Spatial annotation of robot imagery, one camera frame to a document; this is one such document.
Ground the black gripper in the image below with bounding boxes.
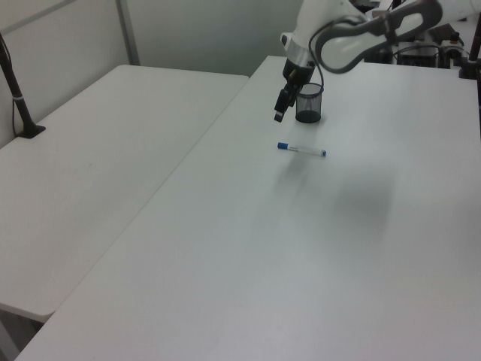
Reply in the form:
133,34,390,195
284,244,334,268
273,56,316,123

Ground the blue capped white marker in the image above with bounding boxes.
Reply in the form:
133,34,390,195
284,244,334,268
277,141,328,158

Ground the black electronics box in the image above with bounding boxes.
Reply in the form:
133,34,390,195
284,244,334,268
394,41,441,68

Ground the black camera stand clamp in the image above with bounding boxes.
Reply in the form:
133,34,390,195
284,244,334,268
457,20,481,80

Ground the black keyboard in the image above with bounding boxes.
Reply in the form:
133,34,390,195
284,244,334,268
428,23,458,43

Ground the black camera stand with cable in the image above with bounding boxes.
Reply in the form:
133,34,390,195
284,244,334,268
0,32,47,141

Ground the black mesh pen cup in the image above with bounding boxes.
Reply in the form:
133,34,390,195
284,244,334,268
295,83,325,124

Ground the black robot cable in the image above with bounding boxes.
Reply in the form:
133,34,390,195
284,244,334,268
307,14,326,93

